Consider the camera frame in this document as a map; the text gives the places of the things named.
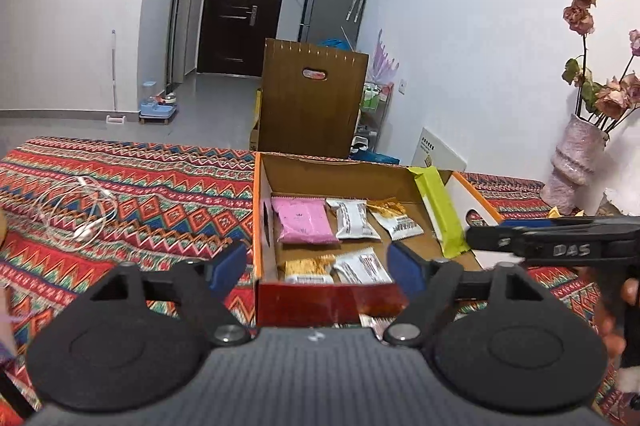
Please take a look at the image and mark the blue pet feeder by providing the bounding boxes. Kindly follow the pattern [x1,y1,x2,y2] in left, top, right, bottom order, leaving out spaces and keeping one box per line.
[138,81,179,124]

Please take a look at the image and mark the green long snack packet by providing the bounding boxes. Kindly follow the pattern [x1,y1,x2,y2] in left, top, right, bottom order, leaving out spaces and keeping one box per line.
[409,166,472,257]

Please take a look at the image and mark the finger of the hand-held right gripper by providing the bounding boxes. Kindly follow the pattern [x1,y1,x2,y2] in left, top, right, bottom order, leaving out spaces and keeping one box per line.
[465,225,525,253]
[499,216,601,231]

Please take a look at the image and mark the pink ribbed vase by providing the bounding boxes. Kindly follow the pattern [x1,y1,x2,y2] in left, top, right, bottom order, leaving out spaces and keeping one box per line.
[541,113,611,214]

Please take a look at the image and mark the metal wire rack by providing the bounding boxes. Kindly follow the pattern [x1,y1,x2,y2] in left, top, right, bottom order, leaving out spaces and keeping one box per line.
[359,81,396,152]

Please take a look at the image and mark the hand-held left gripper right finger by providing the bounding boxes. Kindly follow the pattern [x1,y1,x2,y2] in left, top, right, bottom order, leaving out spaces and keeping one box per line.
[382,240,546,348]

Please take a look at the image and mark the dark entrance door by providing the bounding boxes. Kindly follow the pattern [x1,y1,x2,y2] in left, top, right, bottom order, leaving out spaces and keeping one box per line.
[197,0,292,79]

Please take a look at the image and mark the dried pink roses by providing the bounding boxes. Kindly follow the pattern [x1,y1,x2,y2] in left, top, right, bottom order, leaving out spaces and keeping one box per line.
[561,0,640,139]

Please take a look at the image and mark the red orange cardboard box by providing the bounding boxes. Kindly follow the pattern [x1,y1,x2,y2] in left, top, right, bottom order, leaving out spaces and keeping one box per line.
[251,151,503,328]

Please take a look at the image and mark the pink snack packet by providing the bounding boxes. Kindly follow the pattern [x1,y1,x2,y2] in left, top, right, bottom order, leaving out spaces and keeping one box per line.
[271,197,337,246]

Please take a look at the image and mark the pile of orange peels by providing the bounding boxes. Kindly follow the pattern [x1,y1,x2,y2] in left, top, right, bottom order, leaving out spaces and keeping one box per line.
[547,205,586,219]

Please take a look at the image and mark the white mop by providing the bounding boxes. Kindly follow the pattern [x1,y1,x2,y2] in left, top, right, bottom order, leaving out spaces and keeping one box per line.
[106,30,126,125]

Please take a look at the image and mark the purple wall decoration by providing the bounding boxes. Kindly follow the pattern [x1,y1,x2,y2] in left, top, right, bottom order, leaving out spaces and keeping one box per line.
[372,28,401,84]

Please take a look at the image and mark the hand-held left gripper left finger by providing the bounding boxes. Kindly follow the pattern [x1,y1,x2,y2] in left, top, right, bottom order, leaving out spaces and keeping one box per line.
[82,240,252,348]

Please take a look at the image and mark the person's right hand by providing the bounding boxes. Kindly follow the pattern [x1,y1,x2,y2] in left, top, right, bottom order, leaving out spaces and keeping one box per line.
[592,277,640,357]

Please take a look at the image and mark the white small snack packet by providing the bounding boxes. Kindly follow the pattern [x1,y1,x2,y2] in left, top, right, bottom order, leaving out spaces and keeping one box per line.
[334,247,394,285]
[327,198,382,240]

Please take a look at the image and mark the gold small snack packet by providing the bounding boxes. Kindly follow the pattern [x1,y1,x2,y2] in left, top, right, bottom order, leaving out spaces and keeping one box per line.
[366,199,426,241]
[284,254,335,285]

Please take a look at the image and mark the white earphone cable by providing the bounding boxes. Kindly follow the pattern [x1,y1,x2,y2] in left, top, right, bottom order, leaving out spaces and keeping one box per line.
[37,176,118,242]

